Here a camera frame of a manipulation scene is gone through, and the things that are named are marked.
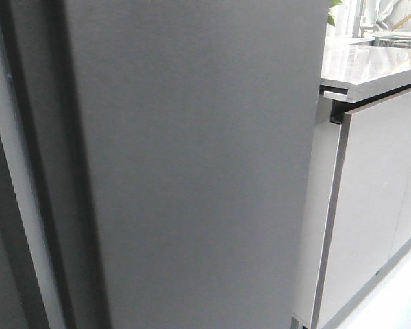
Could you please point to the left white cabinet door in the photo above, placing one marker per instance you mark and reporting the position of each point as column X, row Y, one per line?
column 372, row 170

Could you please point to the grey kitchen countertop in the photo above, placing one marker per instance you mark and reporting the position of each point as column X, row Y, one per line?
column 355, row 70

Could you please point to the steel kitchen faucet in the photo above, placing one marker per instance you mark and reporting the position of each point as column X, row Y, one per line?
column 364, row 18

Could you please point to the steel kitchen sink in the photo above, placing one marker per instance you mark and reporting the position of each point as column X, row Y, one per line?
column 393, row 39

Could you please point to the wooden dish rack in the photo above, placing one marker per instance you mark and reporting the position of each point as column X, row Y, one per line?
column 401, row 22

